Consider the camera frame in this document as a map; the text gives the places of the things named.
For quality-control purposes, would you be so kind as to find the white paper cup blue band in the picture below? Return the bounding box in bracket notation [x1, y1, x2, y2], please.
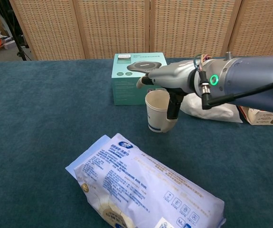
[145, 90, 172, 133]

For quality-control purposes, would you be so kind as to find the white blue tissue pack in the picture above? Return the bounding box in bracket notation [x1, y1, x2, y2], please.
[65, 133, 227, 228]

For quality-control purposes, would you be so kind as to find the white flat cardboard box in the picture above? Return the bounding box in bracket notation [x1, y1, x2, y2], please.
[2, 39, 17, 50]

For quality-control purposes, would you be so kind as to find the cream cookie carton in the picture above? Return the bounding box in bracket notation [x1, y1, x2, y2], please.
[238, 105, 273, 126]

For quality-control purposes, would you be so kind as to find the teal speakerphone retail box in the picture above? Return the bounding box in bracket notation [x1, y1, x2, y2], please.
[111, 52, 168, 106]

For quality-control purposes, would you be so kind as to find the black arm cable with connector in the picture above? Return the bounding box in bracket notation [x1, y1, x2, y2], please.
[199, 71, 273, 110]

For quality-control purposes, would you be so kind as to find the woven wooden folding screen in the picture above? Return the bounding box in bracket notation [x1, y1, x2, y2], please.
[9, 0, 273, 61]

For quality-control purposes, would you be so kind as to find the white translucent plastic bag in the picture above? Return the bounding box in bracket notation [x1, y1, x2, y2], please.
[179, 92, 243, 124]

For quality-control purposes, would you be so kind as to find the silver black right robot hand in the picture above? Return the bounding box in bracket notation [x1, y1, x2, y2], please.
[136, 59, 196, 133]

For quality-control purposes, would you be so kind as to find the black tripod stand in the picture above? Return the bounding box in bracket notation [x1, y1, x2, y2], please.
[0, 0, 34, 61]

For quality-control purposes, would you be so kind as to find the coloured wrist wire bundle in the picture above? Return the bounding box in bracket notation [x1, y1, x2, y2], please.
[193, 54, 213, 72]

